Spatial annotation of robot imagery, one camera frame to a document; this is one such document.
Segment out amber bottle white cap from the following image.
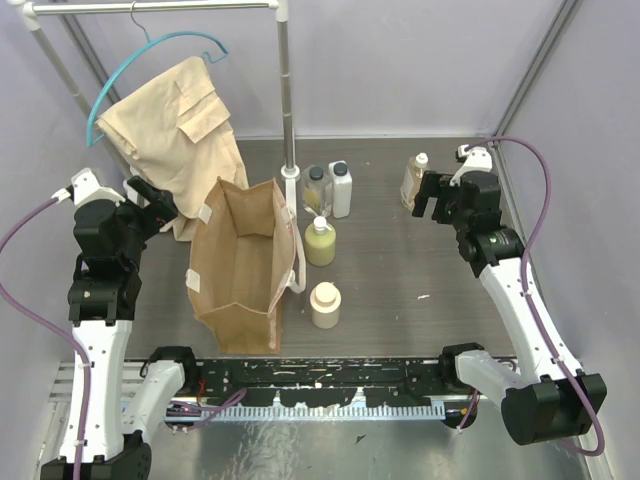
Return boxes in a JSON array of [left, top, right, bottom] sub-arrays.
[[400, 152, 429, 211]]

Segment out white bottle black cap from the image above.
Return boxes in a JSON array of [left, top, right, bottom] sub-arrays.
[[328, 160, 353, 219]]

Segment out clear bottle black cap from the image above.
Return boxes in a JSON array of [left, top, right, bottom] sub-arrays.
[[302, 165, 333, 217]]

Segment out green pump lotion bottle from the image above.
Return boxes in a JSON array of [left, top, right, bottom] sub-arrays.
[[304, 216, 337, 267]]

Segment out beige bottle wide cap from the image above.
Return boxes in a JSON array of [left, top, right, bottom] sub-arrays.
[[310, 282, 341, 329]]

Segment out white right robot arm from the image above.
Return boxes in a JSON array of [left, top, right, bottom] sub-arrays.
[[412, 171, 607, 446]]

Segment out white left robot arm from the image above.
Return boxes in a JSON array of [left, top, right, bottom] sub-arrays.
[[40, 169, 306, 479]]

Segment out beige cloth garment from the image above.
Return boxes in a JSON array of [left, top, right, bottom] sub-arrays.
[[96, 56, 249, 242]]

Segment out teal clothes hanger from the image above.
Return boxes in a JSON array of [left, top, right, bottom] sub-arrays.
[[85, 1, 229, 148]]

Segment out metal clothes rack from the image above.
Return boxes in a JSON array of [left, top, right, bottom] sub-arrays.
[[9, 1, 300, 205]]

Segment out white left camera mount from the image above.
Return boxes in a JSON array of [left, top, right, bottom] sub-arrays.
[[51, 168, 125, 208]]

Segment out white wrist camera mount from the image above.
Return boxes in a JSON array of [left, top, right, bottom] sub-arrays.
[[449, 144, 493, 186]]

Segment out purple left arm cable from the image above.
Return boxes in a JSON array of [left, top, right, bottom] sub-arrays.
[[0, 197, 94, 480]]

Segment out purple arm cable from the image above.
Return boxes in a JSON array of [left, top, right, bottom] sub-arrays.
[[0, 197, 94, 480], [458, 137, 606, 456]]

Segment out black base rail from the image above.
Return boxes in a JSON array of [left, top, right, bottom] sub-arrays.
[[178, 357, 471, 408]]

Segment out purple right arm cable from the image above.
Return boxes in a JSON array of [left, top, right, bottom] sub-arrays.
[[458, 137, 606, 456]]

